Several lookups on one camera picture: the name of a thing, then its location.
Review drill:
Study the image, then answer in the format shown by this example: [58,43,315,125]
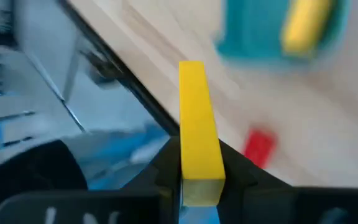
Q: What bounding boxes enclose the teal plastic bin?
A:
[215,0,351,63]

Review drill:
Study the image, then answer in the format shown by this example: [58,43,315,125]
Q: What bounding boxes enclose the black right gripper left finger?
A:
[0,136,183,224]

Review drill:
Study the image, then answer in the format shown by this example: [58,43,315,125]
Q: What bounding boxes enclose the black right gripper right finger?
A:
[217,139,358,224]

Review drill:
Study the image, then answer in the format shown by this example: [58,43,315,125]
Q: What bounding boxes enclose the yellow block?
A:
[178,60,227,208]
[280,0,333,57]

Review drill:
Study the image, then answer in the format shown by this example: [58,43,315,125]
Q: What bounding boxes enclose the long red block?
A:
[242,128,278,169]

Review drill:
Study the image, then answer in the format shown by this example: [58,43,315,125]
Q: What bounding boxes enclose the black table frame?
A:
[57,0,180,137]

